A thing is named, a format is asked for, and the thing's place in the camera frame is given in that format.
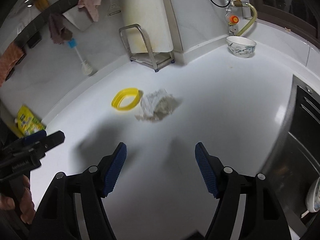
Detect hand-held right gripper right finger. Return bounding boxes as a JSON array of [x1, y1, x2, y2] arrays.
[[194, 142, 292, 240]]

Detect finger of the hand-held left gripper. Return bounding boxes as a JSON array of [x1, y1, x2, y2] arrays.
[[32, 131, 66, 155], [2, 129, 48, 152]]

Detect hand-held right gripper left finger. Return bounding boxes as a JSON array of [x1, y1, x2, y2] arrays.
[[29, 142, 127, 240]]

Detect yellow plastic ring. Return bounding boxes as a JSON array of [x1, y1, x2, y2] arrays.
[[111, 87, 140, 111]]

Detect person's left hand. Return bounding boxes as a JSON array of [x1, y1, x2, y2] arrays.
[[0, 174, 36, 225]]

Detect yellow green refill pouch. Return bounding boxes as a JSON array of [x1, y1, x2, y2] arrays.
[[16, 105, 47, 136]]

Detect white bottle brush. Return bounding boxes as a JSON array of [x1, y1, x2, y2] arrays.
[[66, 38, 93, 76]]

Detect orange cloth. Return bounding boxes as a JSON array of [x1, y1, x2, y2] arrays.
[[0, 42, 25, 87]]

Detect dark steel sink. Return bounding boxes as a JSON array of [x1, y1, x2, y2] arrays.
[[260, 74, 320, 240]]

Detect brown cloth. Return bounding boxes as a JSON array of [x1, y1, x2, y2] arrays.
[[48, 12, 73, 44]]

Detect white round object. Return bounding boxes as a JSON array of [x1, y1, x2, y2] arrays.
[[305, 177, 320, 215]]

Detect metal board rack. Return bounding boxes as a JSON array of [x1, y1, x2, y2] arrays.
[[118, 24, 175, 72]]

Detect small white cutting board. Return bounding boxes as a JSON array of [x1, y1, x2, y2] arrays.
[[62, 5, 97, 32]]

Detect white patterned bowl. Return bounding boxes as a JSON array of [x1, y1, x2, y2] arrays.
[[226, 35, 257, 58]]

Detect yellow cloth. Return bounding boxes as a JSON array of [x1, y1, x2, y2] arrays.
[[34, 0, 48, 12]]

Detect pink cloth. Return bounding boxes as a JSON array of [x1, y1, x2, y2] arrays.
[[77, 0, 104, 22]]

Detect gas valve with orange cap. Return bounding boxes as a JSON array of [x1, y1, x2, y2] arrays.
[[211, 0, 244, 34]]

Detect large white cutting board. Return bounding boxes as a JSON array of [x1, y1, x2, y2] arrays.
[[117, 0, 175, 54]]

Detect black wall hook block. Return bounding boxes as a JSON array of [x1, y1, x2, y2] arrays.
[[26, 33, 42, 48]]

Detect black wall rail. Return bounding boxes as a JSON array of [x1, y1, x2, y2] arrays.
[[10, 0, 113, 50]]

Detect yellow gas hose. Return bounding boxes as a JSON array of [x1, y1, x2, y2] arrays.
[[236, 2, 258, 37]]

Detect dark window frame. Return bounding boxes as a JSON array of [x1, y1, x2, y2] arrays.
[[244, 0, 320, 45]]

